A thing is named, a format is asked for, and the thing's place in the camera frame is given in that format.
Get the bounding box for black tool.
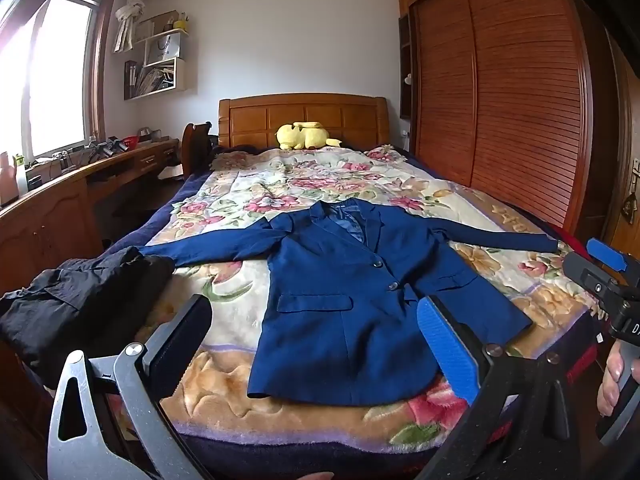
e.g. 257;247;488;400
85;136;131;159

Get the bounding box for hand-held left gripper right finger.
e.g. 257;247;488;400
415;295;596;480

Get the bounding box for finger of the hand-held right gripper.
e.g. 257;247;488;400
586;237;640;281
564;252;623;321

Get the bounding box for wooden desk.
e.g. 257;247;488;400
0;137;181;301

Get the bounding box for green capped bottle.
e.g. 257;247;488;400
14;154;29;196

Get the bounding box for black clothes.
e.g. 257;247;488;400
0;246;175;391

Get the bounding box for wooden bed headboard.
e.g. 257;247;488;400
218;94;390;151

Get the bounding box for floral blanket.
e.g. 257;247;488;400
107;144;611;466

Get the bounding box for white wall shelf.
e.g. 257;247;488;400
123;12;191;101

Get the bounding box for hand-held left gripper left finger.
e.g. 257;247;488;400
47;295;213;480

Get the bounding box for wooden wardrobe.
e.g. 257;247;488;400
396;0;621;231

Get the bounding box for blue blazer jacket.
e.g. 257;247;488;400
137;199;561;407

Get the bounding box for yellow plush toy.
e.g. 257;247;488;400
276;121;343;151

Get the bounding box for white paper bag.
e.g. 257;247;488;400
145;35;182;67

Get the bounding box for wooden door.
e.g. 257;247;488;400
602;25;640;261

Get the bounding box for window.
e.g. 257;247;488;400
0;0;118;161

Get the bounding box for tied cream curtain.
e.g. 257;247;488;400
114;0;156;53

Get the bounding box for books in shelf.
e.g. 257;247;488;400
125;60;177;97

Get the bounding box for wooden chair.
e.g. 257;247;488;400
181;121;213;181

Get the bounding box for person's right hand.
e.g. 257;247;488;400
601;340;640;418

